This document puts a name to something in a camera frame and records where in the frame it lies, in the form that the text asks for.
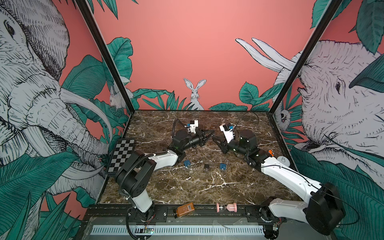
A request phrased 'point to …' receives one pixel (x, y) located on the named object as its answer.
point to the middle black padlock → (206, 166)
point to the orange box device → (185, 208)
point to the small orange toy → (271, 152)
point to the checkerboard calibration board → (123, 150)
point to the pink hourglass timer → (230, 207)
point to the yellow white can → (284, 160)
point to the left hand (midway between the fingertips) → (216, 131)
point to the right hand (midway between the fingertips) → (213, 137)
